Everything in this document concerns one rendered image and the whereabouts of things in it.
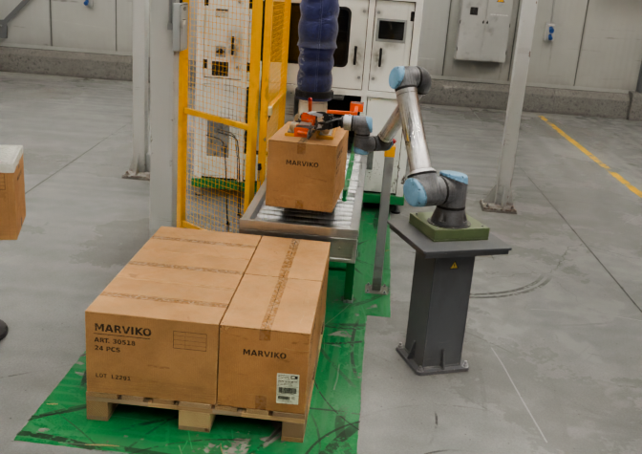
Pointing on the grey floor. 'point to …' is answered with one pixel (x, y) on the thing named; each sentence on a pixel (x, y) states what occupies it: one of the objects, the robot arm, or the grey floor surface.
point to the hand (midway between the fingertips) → (308, 119)
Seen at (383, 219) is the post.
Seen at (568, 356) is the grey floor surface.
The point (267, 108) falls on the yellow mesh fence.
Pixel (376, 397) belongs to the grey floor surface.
